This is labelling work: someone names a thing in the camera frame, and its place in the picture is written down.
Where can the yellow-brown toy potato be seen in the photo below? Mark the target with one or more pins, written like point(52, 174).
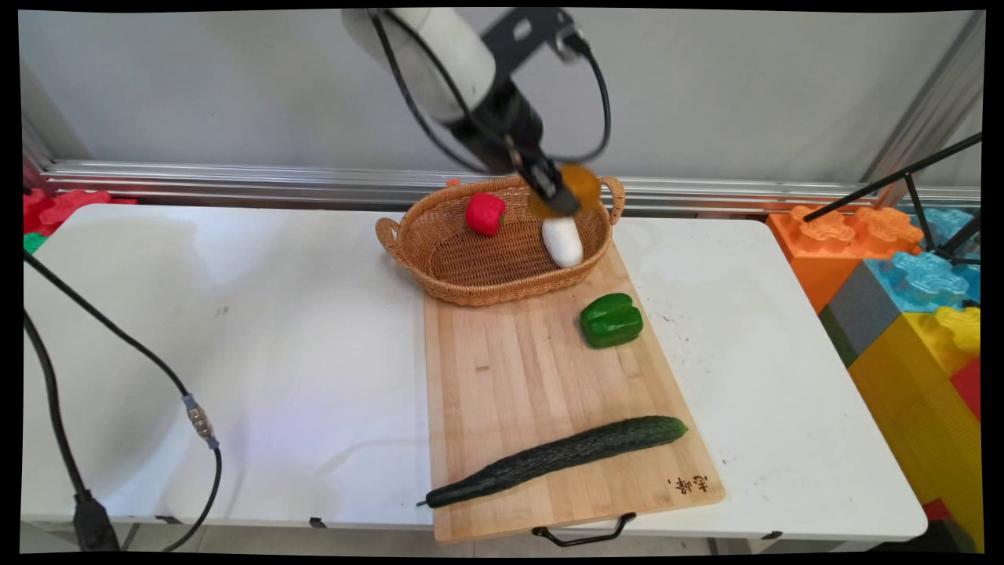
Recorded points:
point(584, 182)

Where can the white toy radish green leaves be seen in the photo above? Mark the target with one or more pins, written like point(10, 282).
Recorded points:
point(562, 242)

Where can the red puzzle-shaped block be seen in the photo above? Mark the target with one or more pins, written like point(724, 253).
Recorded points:
point(67, 205)

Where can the orange giant building block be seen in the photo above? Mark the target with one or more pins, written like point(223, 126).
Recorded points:
point(823, 251)

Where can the aluminium frame post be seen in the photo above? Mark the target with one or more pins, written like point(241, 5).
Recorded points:
point(925, 110)

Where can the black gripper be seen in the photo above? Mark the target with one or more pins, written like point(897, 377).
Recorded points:
point(502, 129)

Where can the blue giant building block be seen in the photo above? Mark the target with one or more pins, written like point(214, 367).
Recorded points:
point(929, 275)

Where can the aluminium rail along wall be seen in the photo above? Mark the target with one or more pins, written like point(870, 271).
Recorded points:
point(274, 182)

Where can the wooden cutting board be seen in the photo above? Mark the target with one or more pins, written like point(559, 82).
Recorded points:
point(502, 369)

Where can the dark green toy cucumber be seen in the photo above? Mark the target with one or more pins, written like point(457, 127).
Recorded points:
point(557, 457)

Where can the red toy bell pepper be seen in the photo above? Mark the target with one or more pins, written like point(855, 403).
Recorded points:
point(485, 213)

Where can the grey giant building block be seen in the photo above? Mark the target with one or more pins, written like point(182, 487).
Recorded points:
point(863, 314)

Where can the red giant building block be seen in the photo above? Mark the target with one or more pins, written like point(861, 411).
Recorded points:
point(969, 388)

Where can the green foam block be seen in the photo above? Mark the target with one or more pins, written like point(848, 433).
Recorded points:
point(33, 242)

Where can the green toy bell pepper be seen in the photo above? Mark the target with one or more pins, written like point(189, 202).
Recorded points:
point(611, 320)

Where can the yellow giant building block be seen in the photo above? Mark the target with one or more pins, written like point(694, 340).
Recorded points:
point(918, 392)

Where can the woven wicker basket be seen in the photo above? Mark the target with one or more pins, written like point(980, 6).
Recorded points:
point(486, 259)

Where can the black tripod stand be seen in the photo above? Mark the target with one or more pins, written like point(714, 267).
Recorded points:
point(914, 192)

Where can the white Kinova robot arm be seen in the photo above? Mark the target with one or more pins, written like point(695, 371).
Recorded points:
point(439, 55)

